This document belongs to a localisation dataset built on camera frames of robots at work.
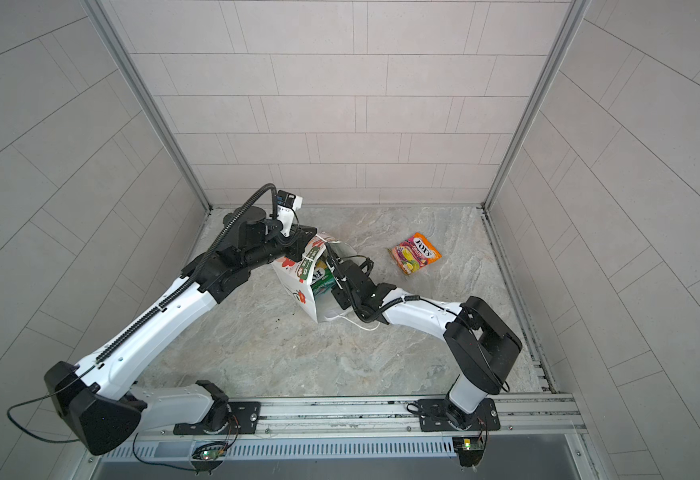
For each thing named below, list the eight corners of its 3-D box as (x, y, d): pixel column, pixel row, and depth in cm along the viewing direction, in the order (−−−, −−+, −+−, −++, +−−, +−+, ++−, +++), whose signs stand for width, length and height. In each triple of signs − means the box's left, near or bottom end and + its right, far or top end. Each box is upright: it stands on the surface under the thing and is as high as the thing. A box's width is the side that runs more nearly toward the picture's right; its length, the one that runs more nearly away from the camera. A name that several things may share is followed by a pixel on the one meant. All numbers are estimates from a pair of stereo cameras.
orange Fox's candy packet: (408, 277, 99) (409, 272, 96) (387, 254, 105) (388, 248, 102) (438, 258, 104) (440, 253, 101) (417, 237, 110) (418, 231, 107)
